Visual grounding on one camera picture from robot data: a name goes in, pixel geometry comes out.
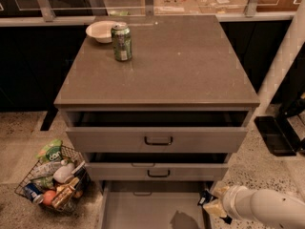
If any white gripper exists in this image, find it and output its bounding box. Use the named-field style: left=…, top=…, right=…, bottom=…
left=203, top=185, right=246, bottom=219

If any blue rxbar blueberry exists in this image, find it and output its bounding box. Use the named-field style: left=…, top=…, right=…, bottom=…
left=197, top=190, right=214, bottom=206

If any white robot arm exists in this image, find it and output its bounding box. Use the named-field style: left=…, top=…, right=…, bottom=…
left=198, top=0, right=305, bottom=229

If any black robot base tray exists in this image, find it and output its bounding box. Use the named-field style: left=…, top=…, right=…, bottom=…
left=254, top=116, right=305, bottom=156

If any grey bottom drawer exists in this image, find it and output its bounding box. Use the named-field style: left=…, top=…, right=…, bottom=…
left=97, top=181, right=213, bottom=229

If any grey drawer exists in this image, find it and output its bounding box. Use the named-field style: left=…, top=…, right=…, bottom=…
left=86, top=153, right=228, bottom=181
left=68, top=111, right=247, bottom=154
left=97, top=181, right=213, bottom=229

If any grey drawer cabinet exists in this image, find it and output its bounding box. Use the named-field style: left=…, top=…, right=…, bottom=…
left=52, top=14, right=260, bottom=229

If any grey middle drawer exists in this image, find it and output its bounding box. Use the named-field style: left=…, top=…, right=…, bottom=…
left=86, top=153, right=228, bottom=181

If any grey top drawer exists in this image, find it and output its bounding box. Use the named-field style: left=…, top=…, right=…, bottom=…
left=68, top=111, right=247, bottom=154

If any brown snack box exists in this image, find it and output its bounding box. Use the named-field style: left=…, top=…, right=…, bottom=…
left=51, top=177, right=79, bottom=210

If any white plastic bottle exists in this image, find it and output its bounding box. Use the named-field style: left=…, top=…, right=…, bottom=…
left=53, top=162, right=75, bottom=183

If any green chip bag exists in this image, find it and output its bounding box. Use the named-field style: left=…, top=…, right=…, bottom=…
left=36, top=139, right=63, bottom=163

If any clear water bottle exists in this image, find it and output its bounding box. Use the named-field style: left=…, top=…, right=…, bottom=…
left=31, top=159, right=68, bottom=178

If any blue soda can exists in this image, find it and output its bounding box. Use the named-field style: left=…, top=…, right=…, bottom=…
left=23, top=183, right=44, bottom=204

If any green soda can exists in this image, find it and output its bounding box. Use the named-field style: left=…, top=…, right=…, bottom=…
left=111, top=22, right=132, bottom=61

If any white bowl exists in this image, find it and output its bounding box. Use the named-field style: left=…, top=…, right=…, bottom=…
left=86, top=21, right=114, bottom=43

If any wire basket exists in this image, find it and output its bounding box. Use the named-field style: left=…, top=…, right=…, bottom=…
left=15, top=146, right=90, bottom=214

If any metal railing frame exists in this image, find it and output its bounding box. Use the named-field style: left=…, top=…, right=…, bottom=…
left=0, top=0, right=302, bottom=27

